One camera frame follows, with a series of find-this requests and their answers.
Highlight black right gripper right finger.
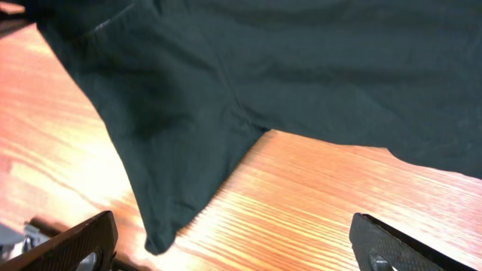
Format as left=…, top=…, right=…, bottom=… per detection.
left=349, top=213, right=475, bottom=271

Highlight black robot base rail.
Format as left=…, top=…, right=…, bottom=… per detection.
left=1, top=217, right=151, bottom=271

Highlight black shorts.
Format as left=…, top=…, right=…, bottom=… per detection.
left=24, top=0, right=481, bottom=254

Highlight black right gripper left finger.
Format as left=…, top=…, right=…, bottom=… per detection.
left=1, top=211, right=118, bottom=271

